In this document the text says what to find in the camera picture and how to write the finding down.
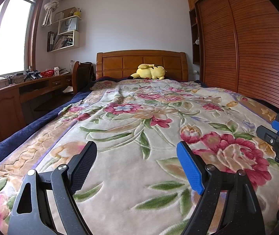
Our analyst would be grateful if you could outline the wood-framed window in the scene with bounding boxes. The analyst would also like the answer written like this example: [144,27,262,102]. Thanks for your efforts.
[0,0,46,81]

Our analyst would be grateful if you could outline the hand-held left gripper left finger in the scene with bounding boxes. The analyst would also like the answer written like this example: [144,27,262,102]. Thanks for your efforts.
[7,141,98,235]

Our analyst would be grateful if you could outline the wooden chair with dark bag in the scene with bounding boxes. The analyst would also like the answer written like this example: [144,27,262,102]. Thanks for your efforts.
[71,61,96,94]

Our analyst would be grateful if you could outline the row of books and files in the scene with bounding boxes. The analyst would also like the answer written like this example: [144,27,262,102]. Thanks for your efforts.
[47,31,74,52]

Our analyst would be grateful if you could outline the wooden slatted wardrobe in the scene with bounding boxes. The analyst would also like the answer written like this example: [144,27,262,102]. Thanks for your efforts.
[185,0,279,112]

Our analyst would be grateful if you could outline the floral blanket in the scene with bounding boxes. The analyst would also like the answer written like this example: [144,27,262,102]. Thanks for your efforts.
[0,78,279,235]

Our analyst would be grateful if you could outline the yellow plush toy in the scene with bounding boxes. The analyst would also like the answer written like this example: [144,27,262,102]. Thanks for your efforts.
[130,63,167,80]

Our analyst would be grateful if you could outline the cardboard box on shelf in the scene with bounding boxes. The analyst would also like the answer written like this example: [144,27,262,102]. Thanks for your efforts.
[53,6,76,23]

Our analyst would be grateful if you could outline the wooden desk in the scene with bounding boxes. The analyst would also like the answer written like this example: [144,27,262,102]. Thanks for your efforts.
[0,72,74,151]

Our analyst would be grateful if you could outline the white shopping bag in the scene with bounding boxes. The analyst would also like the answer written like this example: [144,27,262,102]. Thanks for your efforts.
[58,17,78,34]

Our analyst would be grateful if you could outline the cream wall shelf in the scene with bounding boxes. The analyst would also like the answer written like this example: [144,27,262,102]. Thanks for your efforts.
[42,15,82,53]

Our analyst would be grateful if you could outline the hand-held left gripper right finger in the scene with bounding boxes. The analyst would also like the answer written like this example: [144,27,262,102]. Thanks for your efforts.
[176,141,266,235]

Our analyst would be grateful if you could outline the wooden bed headboard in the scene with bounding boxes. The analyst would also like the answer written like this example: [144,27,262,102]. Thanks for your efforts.
[96,50,189,82]

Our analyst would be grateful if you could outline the black tripod gadget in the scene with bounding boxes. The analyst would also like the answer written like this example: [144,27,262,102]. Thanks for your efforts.
[24,70,42,81]

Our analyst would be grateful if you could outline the tied cream curtain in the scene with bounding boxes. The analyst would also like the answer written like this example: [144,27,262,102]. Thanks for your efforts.
[42,0,65,26]

